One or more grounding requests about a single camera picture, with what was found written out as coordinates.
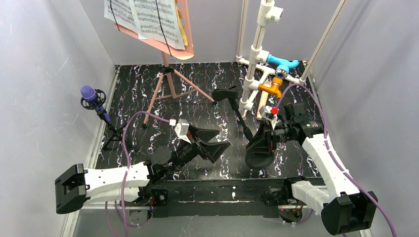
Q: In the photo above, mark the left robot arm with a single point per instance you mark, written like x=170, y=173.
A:
x=78, y=186

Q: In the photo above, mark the blue faucet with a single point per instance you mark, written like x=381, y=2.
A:
x=283, y=65

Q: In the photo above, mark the pink microphone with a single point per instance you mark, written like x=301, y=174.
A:
x=262, y=102

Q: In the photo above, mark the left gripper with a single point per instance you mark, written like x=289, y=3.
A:
x=199, y=145

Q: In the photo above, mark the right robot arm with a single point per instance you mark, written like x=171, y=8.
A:
x=327, y=170

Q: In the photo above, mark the white pvc pipe frame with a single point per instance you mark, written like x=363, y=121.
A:
x=258, y=69

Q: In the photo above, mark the black round-base mic stand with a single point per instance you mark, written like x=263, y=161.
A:
x=248, y=137

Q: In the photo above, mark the pink music stand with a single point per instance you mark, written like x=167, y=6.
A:
x=167, y=70

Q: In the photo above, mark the purple microphone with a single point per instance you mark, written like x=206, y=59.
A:
x=88, y=94

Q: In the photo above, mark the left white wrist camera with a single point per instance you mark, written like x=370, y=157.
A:
x=181, y=127

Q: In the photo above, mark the sheet music pages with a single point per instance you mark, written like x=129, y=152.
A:
x=149, y=20

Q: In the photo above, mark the black tripod mic stand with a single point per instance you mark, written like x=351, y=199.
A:
x=101, y=112

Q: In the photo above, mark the orange faucet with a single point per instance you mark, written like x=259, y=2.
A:
x=273, y=88

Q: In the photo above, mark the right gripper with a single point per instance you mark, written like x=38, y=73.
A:
x=270, y=135

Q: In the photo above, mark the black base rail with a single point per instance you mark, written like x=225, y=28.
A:
x=270, y=198

